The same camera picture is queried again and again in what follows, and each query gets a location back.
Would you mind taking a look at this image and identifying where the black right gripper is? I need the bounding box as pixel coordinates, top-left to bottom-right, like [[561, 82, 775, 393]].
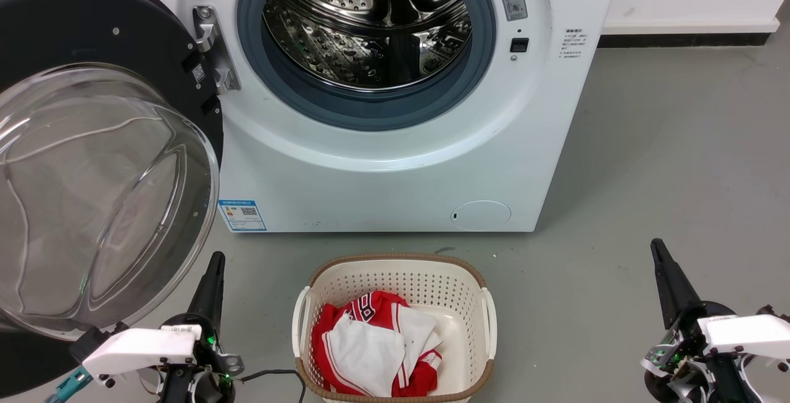
[[641, 238, 769, 403]]

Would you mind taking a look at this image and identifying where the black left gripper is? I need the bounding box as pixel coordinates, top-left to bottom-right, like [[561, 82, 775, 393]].
[[154, 251, 244, 403]]

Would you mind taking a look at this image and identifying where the black round glass washer door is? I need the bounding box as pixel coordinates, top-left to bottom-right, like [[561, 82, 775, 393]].
[[0, 0, 225, 383]]

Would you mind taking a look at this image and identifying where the white front-load washing machine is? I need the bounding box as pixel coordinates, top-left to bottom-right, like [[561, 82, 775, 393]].
[[179, 0, 624, 233]]

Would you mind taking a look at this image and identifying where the grey metal door hinge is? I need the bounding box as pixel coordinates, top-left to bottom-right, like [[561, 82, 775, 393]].
[[192, 6, 242, 96]]

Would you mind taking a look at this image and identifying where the blue white energy label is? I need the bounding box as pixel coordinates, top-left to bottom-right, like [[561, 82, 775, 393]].
[[218, 200, 267, 233]]

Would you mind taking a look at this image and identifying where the red and white jersey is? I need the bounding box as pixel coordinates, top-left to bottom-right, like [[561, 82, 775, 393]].
[[310, 291, 444, 398]]

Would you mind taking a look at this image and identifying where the cream plastic laundry basket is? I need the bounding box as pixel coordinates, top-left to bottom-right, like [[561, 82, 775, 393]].
[[292, 253, 497, 403]]

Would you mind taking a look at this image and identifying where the round white filter cover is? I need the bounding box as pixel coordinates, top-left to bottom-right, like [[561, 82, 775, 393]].
[[450, 201, 512, 232]]

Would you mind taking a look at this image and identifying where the black text print label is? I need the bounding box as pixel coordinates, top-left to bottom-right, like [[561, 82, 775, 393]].
[[560, 28, 588, 60]]

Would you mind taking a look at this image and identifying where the perforated steel washer drum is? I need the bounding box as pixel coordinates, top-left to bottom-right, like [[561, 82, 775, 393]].
[[263, 0, 473, 93]]

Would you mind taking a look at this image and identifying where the teal cable connector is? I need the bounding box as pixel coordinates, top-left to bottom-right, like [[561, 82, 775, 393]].
[[44, 369, 93, 403]]

